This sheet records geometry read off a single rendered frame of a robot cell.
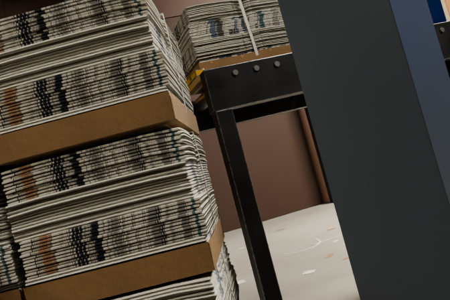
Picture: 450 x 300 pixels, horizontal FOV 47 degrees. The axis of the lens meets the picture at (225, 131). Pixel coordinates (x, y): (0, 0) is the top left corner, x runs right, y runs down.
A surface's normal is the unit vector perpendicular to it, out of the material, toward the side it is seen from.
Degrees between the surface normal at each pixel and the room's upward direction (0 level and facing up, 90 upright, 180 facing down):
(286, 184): 90
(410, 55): 90
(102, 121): 91
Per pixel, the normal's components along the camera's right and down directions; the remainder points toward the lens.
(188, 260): -0.03, -0.02
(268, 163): 0.26, -0.15
